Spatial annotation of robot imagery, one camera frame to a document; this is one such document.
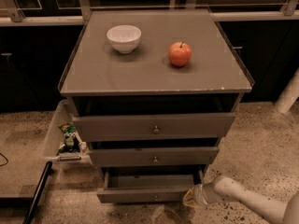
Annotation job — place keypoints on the white cylindrical post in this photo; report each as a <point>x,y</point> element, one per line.
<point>289,96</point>

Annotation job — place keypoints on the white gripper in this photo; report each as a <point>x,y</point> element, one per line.
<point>207,194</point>

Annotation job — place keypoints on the grey middle drawer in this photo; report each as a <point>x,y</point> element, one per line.
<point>160,156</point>

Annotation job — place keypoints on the white ceramic bowl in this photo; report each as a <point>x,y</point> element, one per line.
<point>124,38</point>

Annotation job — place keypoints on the black pole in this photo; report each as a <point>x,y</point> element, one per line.
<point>38,192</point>

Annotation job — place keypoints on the green snack bag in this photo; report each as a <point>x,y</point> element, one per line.
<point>70,143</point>

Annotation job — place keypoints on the clear plastic bin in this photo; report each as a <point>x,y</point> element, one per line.
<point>55,138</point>

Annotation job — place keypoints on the grey drawer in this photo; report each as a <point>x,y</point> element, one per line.
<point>148,184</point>
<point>153,127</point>
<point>160,156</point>

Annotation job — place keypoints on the white metal railing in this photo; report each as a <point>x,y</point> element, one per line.
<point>51,12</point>

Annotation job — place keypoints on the grey drawer cabinet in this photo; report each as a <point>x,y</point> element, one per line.
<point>101,81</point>

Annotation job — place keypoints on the grey top drawer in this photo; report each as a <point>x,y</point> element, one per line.
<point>153,127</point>

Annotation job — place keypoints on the red apple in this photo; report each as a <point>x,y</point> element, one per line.
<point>179,54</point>

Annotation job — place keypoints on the grey bottom drawer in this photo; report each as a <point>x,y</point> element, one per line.
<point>148,184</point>

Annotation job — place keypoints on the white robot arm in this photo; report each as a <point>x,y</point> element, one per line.
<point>224,189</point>

